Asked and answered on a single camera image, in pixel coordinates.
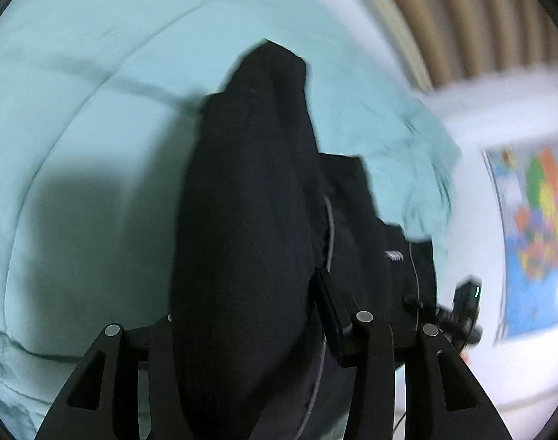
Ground black hooded jacket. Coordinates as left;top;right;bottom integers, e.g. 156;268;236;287
170;42;437;439

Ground black tracker box green light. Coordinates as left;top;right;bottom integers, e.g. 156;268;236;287
453;276;482;324

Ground colourful world map poster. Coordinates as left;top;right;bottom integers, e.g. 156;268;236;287
483;132;558;342

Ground striped brown window blind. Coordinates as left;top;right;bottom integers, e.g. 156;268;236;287
362;0;558;92

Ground teal quilted bed comforter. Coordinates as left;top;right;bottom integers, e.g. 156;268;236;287
0;0;460;439

